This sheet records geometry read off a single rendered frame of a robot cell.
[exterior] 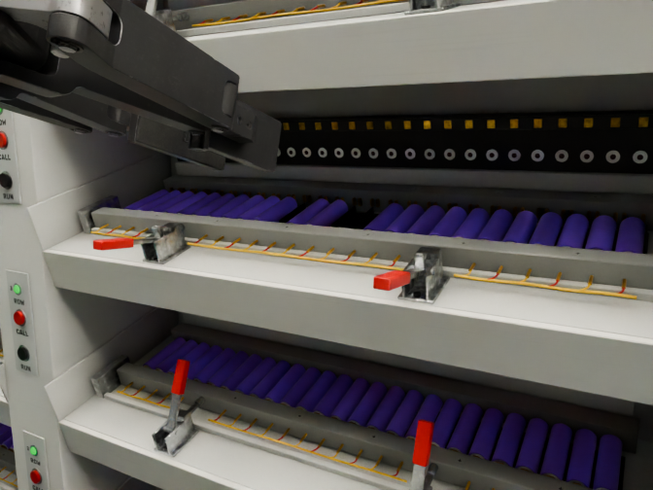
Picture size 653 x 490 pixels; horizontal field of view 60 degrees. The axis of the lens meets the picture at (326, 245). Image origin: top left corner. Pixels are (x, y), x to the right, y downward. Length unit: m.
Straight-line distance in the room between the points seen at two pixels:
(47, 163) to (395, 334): 0.43
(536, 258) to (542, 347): 0.07
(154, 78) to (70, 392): 0.57
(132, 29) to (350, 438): 0.44
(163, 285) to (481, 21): 0.36
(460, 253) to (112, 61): 0.31
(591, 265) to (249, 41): 0.30
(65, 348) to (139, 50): 0.55
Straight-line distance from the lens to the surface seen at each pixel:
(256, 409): 0.62
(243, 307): 0.51
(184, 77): 0.23
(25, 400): 0.79
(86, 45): 0.19
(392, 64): 0.42
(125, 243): 0.54
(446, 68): 0.41
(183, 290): 0.55
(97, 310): 0.75
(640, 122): 0.54
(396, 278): 0.37
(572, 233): 0.48
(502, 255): 0.44
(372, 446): 0.56
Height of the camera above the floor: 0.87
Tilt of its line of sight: 11 degrees down
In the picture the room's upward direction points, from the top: straight up
